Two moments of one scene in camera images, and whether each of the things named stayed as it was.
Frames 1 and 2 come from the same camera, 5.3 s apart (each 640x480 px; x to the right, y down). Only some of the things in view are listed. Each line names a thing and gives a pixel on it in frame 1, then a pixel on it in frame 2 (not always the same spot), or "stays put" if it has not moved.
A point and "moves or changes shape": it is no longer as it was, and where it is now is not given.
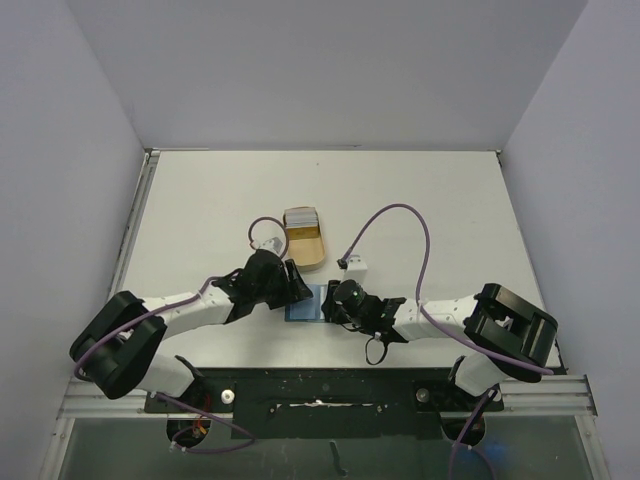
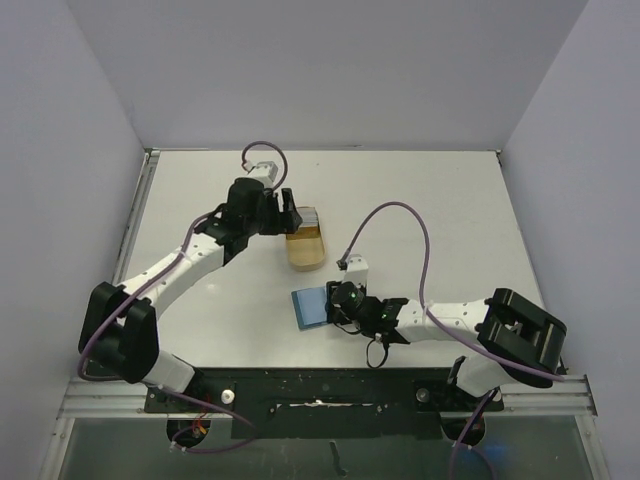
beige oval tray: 307,246 stays put
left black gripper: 291,282 → 283,222
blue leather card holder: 308,310 moves or changes shape
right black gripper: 330,306 stays put
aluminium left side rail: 134,224 stays put
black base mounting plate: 329,403 stays put
